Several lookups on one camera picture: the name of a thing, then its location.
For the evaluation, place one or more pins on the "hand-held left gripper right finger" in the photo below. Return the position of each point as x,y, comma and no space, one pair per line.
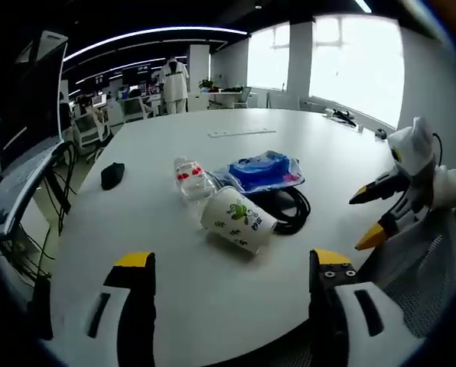
327,306

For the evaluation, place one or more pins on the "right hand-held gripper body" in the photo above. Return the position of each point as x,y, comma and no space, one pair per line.
411,153

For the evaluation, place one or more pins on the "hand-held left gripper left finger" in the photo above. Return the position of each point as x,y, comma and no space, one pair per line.
140,306

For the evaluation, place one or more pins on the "white paper cup green print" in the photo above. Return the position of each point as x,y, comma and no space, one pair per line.
232,225

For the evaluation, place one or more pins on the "blue plastic packet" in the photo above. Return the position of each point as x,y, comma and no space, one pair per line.
258,172

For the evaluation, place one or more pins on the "clear plastic water bottle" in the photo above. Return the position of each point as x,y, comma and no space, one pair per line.
191,183

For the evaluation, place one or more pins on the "black cloth pouch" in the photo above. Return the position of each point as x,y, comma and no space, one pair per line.
112,176

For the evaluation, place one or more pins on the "black items on table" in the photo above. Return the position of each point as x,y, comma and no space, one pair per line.
342,116

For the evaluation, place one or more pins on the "black computer mouse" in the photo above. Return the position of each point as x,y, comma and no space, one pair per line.
381,134

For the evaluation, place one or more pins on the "grey mesh office chair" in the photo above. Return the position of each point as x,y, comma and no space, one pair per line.
423,260

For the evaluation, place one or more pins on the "white table socket panel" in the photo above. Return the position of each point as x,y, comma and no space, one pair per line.
239,132

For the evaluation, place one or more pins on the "grey side desk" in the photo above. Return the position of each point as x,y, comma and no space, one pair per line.
17,179

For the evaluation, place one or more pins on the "white office chair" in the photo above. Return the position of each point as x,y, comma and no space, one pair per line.
134,109
90,130

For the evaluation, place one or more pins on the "white table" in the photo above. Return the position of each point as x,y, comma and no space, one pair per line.
174,126

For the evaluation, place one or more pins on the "green potted plant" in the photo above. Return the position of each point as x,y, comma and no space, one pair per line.
207,83

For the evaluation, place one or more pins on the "large dark monitor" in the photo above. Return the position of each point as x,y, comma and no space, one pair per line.
33,99

